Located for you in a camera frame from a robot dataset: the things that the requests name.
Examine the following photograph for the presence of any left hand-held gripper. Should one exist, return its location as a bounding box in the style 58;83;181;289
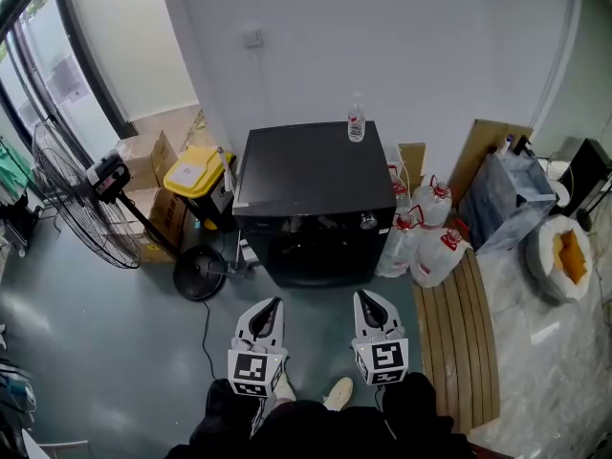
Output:
226;296;289;399

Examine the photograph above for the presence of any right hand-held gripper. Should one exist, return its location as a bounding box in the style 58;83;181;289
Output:
350;290;411;387

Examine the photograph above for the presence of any black washing machine door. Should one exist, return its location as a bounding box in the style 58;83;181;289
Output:
265;229;380;288

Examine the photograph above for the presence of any black washing machine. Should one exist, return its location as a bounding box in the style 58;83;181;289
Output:
232;120;398;289

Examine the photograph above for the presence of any person's right forearm black sleeve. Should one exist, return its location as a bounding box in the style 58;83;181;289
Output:
381;371;456;437

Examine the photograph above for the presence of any person's left forearm black sleeve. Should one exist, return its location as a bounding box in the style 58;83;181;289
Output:
187;377;262;448

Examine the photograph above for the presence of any glass sliding door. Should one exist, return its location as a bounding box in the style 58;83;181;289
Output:
0;0;133;162

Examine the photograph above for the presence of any person's left white shoe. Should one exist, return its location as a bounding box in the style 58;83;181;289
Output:
271;369;298;402

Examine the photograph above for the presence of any person's white shoe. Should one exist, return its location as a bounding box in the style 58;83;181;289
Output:
322;376;355;412
271;369;298;402

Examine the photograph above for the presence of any white power strip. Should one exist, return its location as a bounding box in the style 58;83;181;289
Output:
238;238;260;271

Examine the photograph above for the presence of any person's right white shoe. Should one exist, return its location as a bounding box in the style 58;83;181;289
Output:
322;376;355;412

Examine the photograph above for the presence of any wooden slatted bench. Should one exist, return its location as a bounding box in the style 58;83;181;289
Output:
412;247;502;435

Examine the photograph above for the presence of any person's black clothed body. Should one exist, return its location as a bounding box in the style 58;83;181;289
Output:
164;399;479;459

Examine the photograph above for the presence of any printed brown cardboard box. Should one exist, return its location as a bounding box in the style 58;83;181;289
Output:
124;186;188;265

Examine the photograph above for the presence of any narrow flat cardboard piece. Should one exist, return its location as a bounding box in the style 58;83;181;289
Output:
397;142;427;191

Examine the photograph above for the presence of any yellow lid black bin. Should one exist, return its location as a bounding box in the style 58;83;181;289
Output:
163;144;238;231

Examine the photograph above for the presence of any plastic wrapped glass tank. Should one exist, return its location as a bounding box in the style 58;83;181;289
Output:
457;146;559;256

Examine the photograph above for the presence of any white foam roll orange core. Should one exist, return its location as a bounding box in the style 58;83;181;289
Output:
524;213;595;304

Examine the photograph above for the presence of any clear plastic water bottle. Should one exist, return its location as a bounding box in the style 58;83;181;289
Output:
347;92;367;143

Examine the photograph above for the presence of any large brown cardboard board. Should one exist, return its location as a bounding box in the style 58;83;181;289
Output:
448;118;536;209

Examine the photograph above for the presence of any plain brown cardboard box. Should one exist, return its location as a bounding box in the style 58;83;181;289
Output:
116;130;180;193

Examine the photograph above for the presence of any black standing floor fan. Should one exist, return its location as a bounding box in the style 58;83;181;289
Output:
31;119;229;303

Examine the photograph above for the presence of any green cloth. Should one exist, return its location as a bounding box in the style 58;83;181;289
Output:
0;135;35;206

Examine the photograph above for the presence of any black fan power cable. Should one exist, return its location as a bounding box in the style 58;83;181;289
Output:
199;297;219;383

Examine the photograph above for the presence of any large water jug red handle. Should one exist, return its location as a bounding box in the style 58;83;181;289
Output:
374;206;426;279
409;174;454;230
411;218;473;290

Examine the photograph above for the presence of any black box frame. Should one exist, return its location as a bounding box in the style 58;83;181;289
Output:
556;137;612;220

